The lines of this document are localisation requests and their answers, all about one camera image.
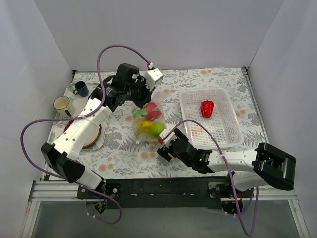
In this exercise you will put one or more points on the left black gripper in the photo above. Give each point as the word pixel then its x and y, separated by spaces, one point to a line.
pixel 142 94

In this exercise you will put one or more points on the clear zip top bag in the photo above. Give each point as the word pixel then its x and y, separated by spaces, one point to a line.
pixel 138 113

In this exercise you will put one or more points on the green fake apple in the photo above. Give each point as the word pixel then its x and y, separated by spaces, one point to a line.
pixel 156 129

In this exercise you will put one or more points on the red rimmed cream plate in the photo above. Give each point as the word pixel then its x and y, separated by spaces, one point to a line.
pixel 93 138

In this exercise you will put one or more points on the dark blue mug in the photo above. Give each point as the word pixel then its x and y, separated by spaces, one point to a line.
pixel 81 89

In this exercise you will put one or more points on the pink fake fruit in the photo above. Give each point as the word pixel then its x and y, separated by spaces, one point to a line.
pixel 152 111

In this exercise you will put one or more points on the cream mug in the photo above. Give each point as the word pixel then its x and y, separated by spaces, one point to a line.
pixel 64 106

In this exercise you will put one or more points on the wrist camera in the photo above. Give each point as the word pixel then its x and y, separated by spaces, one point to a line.
pixel 153 78
pixel 166 137

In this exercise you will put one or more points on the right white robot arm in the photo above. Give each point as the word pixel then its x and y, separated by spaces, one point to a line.
pixel 265 165

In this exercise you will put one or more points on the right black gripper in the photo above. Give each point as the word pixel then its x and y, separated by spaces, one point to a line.
pixel 167 150

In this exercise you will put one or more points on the aluminium frame rail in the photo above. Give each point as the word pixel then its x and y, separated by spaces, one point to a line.
pixel 45 191

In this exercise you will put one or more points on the leaf pattern white tray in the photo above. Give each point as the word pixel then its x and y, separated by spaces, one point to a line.
pixel 59 127

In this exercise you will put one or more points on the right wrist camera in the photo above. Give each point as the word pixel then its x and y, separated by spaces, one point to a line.
pixel 166 137

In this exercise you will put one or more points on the white plastic basket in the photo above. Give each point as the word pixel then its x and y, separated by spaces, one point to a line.
pixel 223 124

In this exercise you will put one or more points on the yellow fake banana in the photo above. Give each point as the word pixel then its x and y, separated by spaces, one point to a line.
pixel 143 126

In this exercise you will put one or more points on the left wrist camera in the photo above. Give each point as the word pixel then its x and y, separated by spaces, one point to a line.
pixel 153 78

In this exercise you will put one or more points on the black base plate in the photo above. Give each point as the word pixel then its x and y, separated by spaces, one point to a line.
pixel 186 192

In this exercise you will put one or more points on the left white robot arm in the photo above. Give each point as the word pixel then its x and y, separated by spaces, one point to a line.
pixel 127 85

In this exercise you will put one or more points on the red fake bell pepper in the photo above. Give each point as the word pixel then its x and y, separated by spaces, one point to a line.
pixel 207 108

